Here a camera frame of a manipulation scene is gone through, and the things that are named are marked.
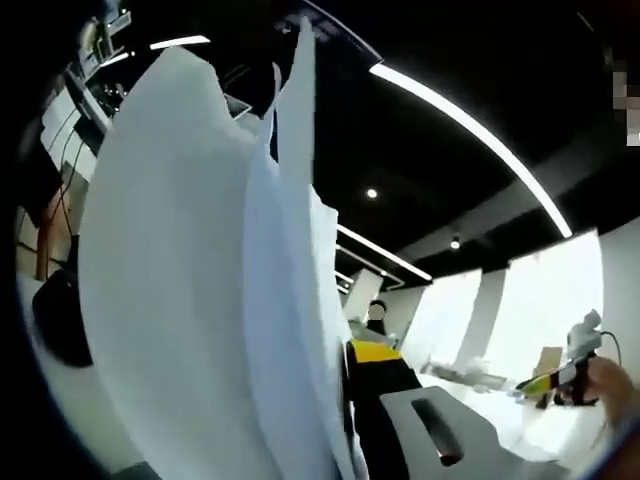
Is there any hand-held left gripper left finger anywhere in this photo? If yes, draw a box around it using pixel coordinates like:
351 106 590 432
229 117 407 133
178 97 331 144
112 460 162 480

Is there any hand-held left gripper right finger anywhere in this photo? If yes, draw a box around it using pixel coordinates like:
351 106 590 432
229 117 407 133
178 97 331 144
344 337 574 480

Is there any stack of white printing papers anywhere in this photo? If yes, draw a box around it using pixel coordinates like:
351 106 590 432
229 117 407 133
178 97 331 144
76 13 372 480

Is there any person's right hand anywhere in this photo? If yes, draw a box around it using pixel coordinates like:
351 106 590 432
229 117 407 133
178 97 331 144
559 357 637 407

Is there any tan cardboard piece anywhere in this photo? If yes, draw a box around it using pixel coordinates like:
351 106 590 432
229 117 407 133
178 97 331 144
537 345 565 377

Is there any thin ceiling light strip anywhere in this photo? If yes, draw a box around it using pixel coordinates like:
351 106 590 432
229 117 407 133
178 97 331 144
335 224 434 281

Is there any black rounded object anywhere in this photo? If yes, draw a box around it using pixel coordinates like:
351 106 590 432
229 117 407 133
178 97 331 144
31 268 95 370

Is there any wide ceiling light strip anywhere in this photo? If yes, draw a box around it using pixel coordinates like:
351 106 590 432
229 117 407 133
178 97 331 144
368 63 574 239

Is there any short ceiling light strip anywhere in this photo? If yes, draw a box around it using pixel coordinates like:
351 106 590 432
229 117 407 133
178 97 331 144
148 34 211 52

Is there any white storage shelf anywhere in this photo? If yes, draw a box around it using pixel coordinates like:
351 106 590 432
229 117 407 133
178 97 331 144
74 2 135 71

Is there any thin grey gripper cable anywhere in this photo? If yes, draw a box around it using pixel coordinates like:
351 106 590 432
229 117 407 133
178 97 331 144
598 329 624 369

